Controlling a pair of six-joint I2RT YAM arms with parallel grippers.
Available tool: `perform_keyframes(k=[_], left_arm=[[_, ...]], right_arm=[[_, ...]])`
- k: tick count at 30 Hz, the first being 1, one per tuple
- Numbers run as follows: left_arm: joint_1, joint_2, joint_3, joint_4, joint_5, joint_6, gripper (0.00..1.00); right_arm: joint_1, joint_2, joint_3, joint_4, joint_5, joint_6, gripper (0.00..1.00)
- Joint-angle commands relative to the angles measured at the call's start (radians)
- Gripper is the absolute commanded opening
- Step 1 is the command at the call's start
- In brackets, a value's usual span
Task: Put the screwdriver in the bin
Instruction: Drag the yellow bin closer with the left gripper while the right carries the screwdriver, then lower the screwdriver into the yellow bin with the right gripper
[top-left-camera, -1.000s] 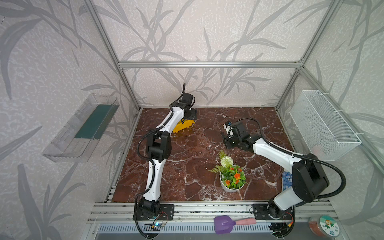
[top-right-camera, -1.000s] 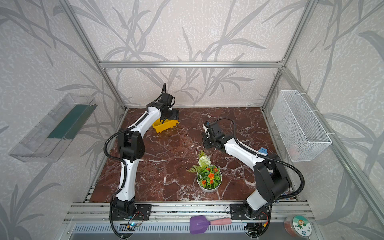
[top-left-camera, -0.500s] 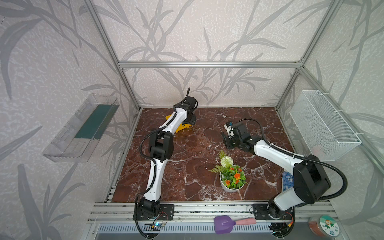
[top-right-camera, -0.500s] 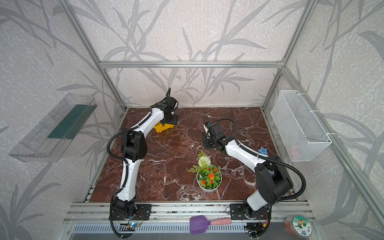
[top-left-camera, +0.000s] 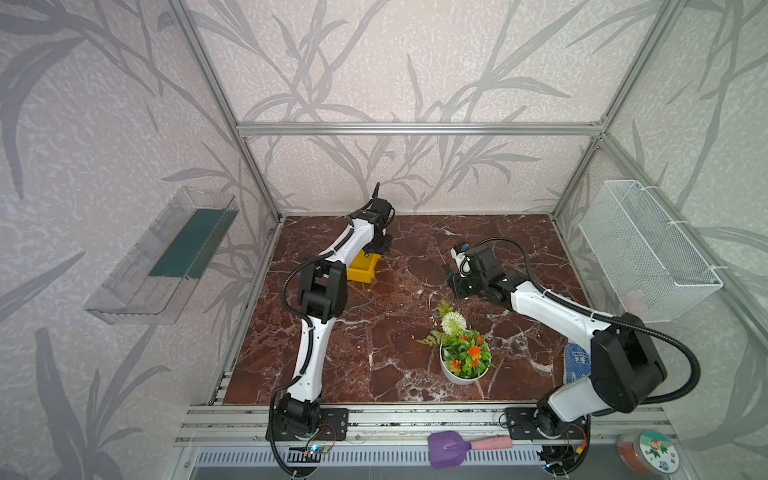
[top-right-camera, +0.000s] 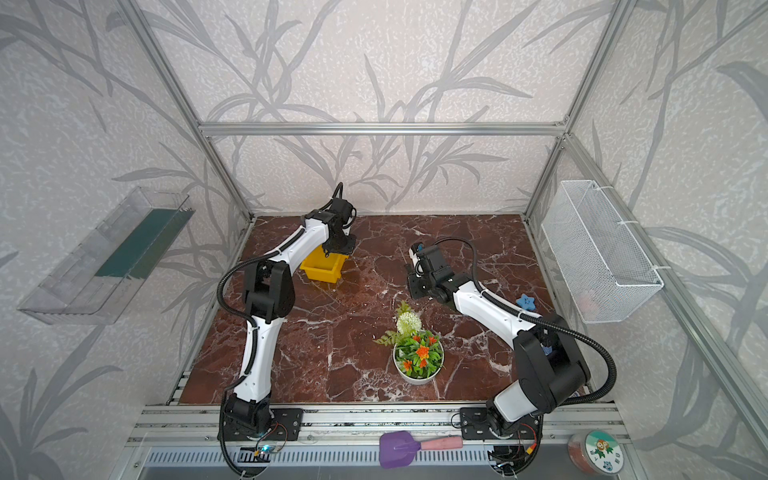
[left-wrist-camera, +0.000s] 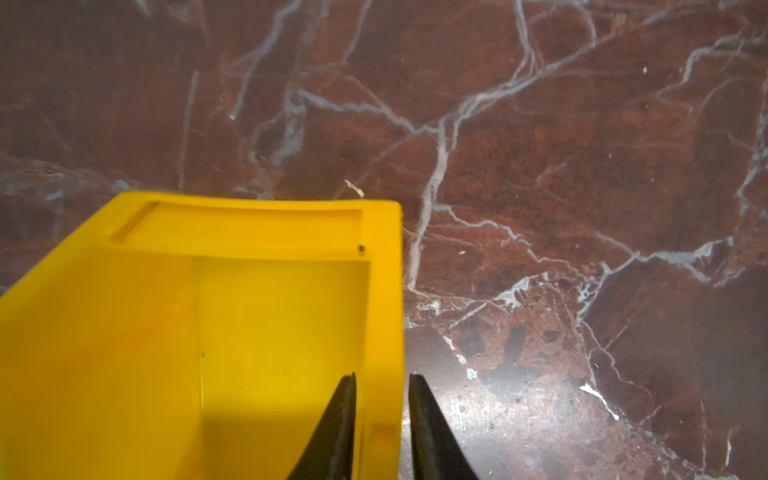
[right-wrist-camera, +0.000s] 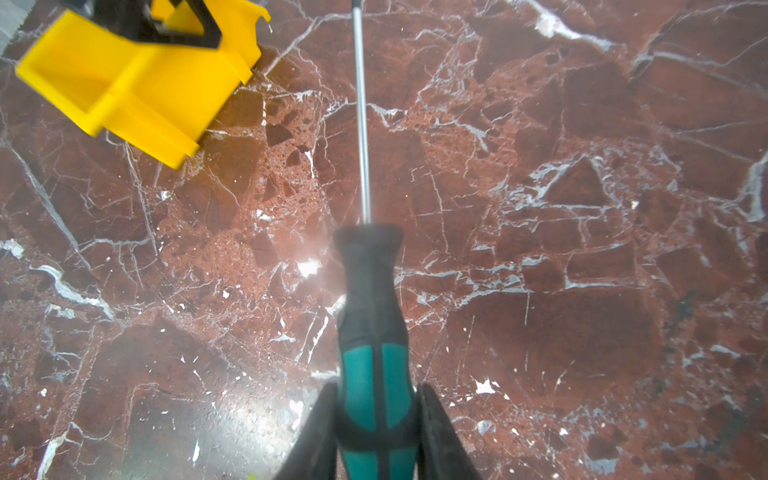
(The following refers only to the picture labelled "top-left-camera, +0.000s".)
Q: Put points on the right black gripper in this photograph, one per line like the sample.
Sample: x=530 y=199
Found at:
x=455 y=284

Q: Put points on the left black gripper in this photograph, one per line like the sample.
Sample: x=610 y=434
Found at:
x=380 y=241

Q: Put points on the yellow plastic bin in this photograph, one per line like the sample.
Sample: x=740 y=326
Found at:
x=363 y=268

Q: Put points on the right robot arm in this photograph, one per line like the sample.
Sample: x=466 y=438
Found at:
x=625 y=366

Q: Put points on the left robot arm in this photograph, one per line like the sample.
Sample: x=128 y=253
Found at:
x=316 y=292

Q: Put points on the potted artificial flowers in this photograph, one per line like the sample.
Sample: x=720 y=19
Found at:
x=463 y=353

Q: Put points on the blue cloth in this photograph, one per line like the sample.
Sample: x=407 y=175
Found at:
x=577 y=363

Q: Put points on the purple pink toy spatula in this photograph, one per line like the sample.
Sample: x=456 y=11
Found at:
x=449 y=449

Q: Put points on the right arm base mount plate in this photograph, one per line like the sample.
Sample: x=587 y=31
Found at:
x=532 y=423

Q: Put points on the white wire mesh basket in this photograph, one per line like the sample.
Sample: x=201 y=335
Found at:
x=653 y=267

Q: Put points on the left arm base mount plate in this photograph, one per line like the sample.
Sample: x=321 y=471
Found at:
x=323 y=423

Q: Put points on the clear plastic wall shelf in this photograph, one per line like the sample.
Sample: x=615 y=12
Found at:
x=158 y=276

